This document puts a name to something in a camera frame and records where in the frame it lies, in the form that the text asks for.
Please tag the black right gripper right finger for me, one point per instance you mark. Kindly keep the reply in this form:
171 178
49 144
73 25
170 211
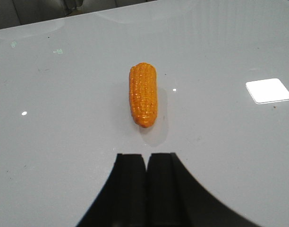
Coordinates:
177 199

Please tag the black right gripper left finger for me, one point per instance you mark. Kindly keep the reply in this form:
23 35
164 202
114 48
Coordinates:
122 200

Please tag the orange plastic corn cob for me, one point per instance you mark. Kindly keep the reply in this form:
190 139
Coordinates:
143 95

